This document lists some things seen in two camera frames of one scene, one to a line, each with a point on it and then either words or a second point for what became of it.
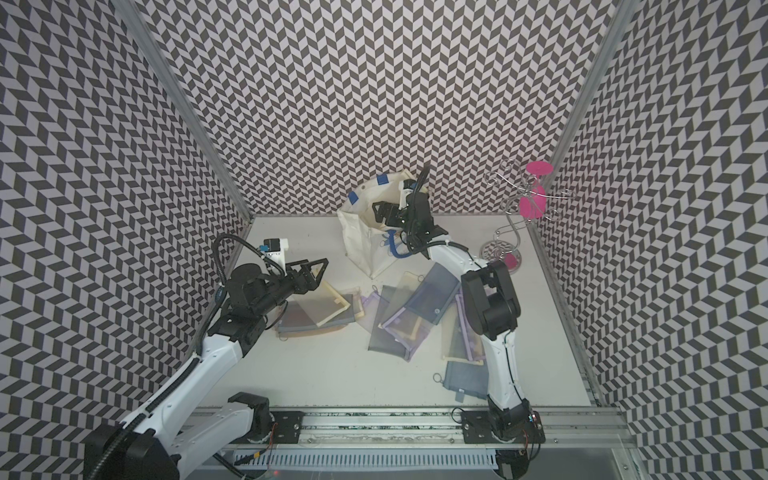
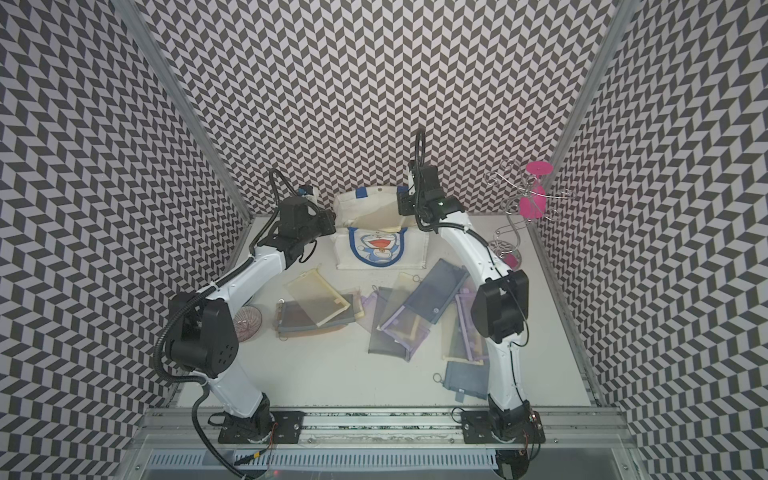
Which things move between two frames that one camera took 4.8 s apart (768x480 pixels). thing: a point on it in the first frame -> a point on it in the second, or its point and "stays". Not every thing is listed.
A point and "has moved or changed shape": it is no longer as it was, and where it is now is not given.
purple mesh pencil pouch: (408, 327) stays
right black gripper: (385, 206) -> (403, 199)
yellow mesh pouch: (322, 303) stays
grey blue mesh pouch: (434, 295) stays
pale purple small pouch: (370, 304) stays
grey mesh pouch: (381, 340) stays
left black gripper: (310, 284) -> (328, 218)
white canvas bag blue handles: (368, 241) has moved or changed shape
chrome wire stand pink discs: (532, 203) stays
